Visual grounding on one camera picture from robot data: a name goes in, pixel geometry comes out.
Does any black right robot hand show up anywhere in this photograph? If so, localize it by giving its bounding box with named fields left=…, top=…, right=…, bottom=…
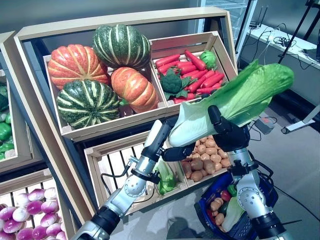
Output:
left=207, top=104, right=251, bottom=152

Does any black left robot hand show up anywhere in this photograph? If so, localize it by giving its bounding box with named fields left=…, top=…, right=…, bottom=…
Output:
left=142, top=116, right=199, bottom=163

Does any green napa cabbage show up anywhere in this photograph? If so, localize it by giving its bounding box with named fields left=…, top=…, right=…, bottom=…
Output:
left=221, top=196, right=247, bottom=232
left=156, top=158, right=177, bottom=196
left=168, top=58, right=295, bottom=148

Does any blue plastic shopping basket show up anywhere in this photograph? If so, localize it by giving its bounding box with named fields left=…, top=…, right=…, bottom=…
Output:
left=194, top=163, right=280, bottom=238

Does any grey box with red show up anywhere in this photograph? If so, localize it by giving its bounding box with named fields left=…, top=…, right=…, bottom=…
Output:
left=254, top=116, right=276, bottom=136

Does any large wooden crate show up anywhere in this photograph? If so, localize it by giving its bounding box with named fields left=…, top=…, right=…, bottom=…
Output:
left=42, top=41, right=168, bottom=141

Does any small wooden crate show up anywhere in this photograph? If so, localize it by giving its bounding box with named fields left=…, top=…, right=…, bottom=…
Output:
left=149, top=31, right=238, bottom=111
left=166, top=129, right=233, bottom=188
left=0, top=69, right=35, bottom=173
left=83, top=129, right=188, bottom=217

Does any green bell pepper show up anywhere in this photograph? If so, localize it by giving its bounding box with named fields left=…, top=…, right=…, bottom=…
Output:
left=0, top=121, right=13, bottom=141
left=226, top=184, right=238, bottom=197
left=0, top=142, right=15, bottom=155

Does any dark green broccoli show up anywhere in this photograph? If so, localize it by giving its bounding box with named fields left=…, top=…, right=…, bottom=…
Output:
left=159, top=68, right=192, bottom=101
left=0, top=82, right=10, bottom=113

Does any oblong orange pumpkin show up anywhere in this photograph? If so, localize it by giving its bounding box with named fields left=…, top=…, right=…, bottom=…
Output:
left=110, top=66, right=160, bottom=114

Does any red carrot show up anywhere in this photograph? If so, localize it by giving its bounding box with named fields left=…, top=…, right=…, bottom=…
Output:
left=199, top=72, right=226, bottom=88
left=157, top=60, right=181, bottom=75
left=184, top=49, right=207, bottom=72
left=154, top=53, right=181, bottom=68
left=187, top=70, right=216, bottom=94
left=195, top=84, right=221, bottom=95
left=178, top=64, right=198, bottom=75

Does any red bell pepper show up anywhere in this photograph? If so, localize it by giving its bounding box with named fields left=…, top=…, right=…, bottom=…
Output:
left=220, top=189, right=232, bottom=202

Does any green striped pumpkin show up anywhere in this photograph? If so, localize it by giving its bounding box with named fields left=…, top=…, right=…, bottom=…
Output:
left=92, top=24, right=152, bottom=71
left=56, top=79, right=121, bottom=130

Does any light green round cabbage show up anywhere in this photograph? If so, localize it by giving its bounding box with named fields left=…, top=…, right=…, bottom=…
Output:
left=199, top=50, right=218, bottom=70

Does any white desk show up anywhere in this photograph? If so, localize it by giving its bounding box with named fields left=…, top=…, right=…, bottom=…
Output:
left=239, top=23, right=320, bottom=135

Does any round orange pumpkin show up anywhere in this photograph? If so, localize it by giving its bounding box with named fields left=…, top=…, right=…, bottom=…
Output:
left=47, top=44, right=110, bottom=91

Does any black router with antennas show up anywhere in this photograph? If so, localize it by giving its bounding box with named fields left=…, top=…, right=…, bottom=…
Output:
left=248, top=6, right=268, bottom=30

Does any wooden display shelf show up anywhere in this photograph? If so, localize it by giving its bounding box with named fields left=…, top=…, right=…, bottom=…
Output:
left=13, top=6, right=242, bottom=223
left=0, top=31, right=76, bottom=240

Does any black tripod stand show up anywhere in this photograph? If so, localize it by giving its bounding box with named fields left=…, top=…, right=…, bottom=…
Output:
left=277, top=0, right=320, bottom=65

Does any white glass door cabinet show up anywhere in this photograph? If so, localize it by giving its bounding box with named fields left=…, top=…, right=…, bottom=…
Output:
left=194, top=0, right=258, bottom=43

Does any pile of purple turnips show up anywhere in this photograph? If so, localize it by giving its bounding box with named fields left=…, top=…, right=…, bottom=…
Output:
left=0, top=168, right=76, bottom=240

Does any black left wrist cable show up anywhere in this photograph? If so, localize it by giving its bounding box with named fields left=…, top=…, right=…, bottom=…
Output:
left=100, top=156, right=161, bottom=204

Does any black cable bundle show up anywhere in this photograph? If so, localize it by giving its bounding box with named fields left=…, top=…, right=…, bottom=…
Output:
left=273, top=36, right=297, bottom=47

